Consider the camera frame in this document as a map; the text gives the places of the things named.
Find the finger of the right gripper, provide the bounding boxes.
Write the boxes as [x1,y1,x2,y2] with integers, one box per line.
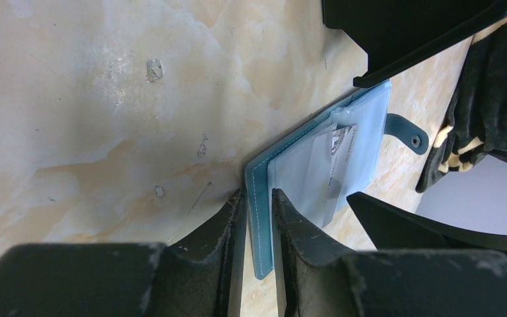
[347,192,507,255]

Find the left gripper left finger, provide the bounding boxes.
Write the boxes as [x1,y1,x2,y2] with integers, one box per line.
[0,190,246,316]

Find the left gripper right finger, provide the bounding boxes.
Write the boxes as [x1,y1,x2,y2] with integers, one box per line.
[272,189,507,316]

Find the blue card holder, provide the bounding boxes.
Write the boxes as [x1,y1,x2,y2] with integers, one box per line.
[244,81,429,280]

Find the white patterned credit card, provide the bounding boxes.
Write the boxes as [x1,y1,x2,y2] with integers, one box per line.
[327,125,358,200]

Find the black card tray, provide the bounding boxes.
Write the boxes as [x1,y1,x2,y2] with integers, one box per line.
[321,0,507,88]

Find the black floral blanket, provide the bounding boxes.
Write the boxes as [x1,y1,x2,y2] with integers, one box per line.
[415,17,507,194]

